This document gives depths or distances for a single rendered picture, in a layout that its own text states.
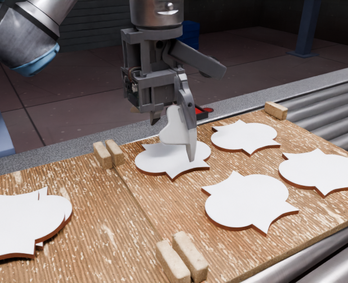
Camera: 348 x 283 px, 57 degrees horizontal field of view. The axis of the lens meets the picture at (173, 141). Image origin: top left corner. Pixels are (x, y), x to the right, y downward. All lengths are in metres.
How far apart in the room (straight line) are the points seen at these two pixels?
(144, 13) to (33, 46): 0.42
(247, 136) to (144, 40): 0.30
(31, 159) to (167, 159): 0.27
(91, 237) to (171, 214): 0.11
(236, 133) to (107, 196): 0.30
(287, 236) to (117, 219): 0.23
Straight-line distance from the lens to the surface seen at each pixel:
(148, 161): 0.57
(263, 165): 0.59
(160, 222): 0.46
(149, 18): 0.46
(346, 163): 0.64
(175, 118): 0.49
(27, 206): 0.50
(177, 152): 0.59
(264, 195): 0.51
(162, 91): 0.49
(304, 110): 0.89
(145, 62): 0.48
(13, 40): 0.83
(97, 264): 0.42
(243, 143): 0.64
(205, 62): 0.52
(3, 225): 0.49
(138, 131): 0.73
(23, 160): 0.69
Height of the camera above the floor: 1.26
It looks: 30 degrees down
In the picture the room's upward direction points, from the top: straight up
